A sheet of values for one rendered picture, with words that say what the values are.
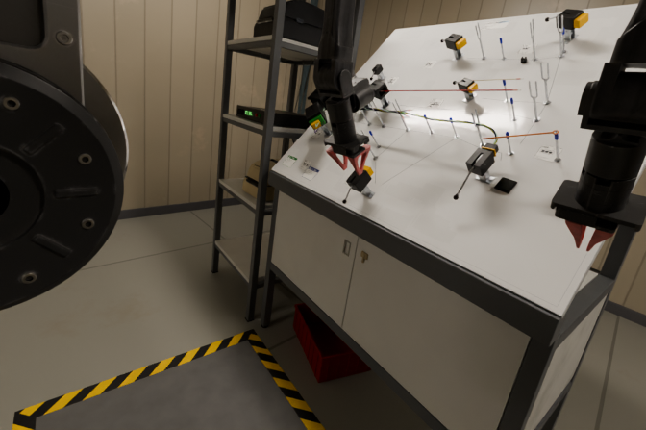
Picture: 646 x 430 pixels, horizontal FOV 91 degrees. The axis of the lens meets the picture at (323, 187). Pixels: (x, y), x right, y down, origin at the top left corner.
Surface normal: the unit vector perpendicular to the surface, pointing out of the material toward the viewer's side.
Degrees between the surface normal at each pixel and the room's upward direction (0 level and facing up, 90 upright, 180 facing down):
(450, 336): 90
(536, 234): 49
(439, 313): 90
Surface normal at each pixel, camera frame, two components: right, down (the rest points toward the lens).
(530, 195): -0.50, -0.59
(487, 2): -0.71, 0.07
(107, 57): 0.69, 0.28
